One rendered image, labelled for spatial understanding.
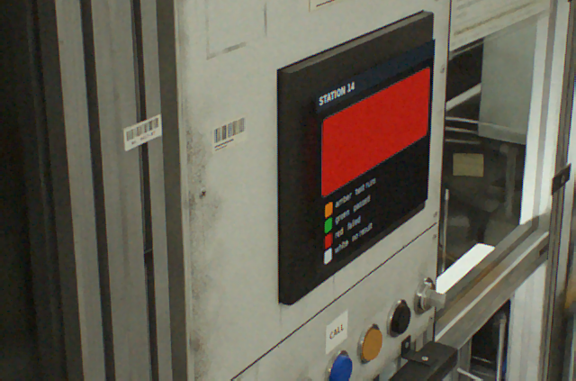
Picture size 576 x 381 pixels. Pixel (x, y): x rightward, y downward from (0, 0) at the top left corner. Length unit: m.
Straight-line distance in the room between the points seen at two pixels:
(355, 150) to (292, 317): 0.15
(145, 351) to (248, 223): 0.13
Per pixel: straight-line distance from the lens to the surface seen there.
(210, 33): 0.76
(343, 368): 1.02
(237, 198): 0.82
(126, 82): 0.71
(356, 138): 0.92
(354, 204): 0.94
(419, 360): 1.16
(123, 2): 0.70
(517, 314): 1.64
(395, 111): 0.97
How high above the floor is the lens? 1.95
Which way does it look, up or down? 20 degrees down
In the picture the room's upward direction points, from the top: straight up
